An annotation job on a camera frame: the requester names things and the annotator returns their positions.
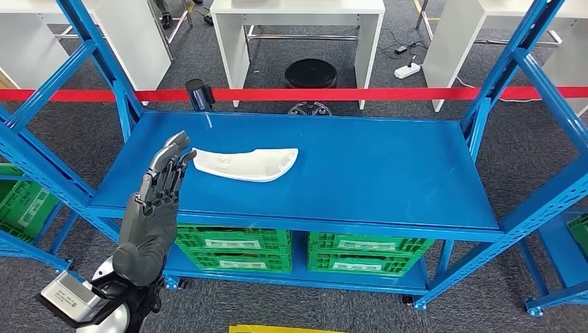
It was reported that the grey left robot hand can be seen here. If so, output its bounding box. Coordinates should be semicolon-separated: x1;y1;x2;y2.
112;130;198;289

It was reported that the white curved plastic body part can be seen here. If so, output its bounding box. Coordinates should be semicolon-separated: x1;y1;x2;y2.
192;147;300;183

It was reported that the green plastic crate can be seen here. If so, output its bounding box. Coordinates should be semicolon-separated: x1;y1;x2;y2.
307;253;424;278
307;232;436;265
186;250;293;274
175;224;293;254
566;212;588;257
0;163;60;244

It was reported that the yellow tape square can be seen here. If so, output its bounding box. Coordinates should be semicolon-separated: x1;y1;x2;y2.
228;324;346;333

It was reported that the person's leg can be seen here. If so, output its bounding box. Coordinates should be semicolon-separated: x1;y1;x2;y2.
153;0;173;30

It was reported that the red barrier belt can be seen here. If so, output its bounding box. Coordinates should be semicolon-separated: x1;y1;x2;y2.
0;86;588;103

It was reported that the black round stool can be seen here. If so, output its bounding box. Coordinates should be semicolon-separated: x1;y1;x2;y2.
284;58;340;117

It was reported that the white power strip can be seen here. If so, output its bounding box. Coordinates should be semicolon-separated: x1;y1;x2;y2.
394;62;422;80

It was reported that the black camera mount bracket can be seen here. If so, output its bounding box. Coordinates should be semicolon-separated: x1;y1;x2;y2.
35;273;165;333

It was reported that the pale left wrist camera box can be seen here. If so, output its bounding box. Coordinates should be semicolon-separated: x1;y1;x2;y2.
36;271;109;330

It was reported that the black barrier post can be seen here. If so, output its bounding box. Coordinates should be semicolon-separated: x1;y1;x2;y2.
185;78;216;112

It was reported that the black power cable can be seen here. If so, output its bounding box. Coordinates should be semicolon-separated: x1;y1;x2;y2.
380;28;431;65

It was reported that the white cable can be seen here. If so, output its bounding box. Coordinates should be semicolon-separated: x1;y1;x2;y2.
454;76;543;103

